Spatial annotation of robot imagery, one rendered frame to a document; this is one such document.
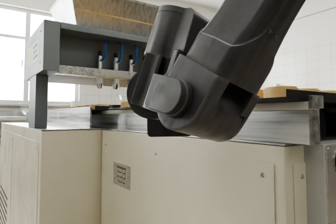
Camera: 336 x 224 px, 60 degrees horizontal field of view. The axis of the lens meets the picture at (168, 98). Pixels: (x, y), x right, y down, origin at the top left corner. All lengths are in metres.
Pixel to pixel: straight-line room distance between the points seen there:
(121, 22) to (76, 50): 0.20
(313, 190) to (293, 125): 0.10
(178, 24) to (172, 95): 0.10
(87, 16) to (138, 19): 0.20
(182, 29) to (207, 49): 0.06
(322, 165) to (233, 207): 0.16
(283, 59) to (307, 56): 0.45
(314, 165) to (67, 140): 0.72
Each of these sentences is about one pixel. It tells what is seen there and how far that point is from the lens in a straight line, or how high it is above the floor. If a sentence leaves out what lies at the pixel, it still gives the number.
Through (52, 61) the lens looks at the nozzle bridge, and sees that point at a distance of 0.98.
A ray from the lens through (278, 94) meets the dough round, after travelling 0.45.
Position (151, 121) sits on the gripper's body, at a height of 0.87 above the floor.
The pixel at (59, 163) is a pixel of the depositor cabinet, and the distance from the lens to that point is 0.98.
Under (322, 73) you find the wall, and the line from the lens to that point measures 5.20.
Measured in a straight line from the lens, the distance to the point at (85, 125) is 1.03.
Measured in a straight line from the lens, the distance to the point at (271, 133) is 0.47.
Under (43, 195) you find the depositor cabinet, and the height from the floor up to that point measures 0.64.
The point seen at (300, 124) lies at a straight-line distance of 0.45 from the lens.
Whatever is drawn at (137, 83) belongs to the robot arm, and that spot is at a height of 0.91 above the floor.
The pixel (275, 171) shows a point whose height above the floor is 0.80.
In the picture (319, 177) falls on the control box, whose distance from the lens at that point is 0.49.
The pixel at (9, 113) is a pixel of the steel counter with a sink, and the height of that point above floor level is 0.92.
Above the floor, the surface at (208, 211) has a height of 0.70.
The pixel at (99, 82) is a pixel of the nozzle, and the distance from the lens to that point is 1.06.
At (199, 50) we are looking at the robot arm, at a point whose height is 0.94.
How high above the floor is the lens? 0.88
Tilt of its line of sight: 4 degrees up
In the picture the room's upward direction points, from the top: straight up
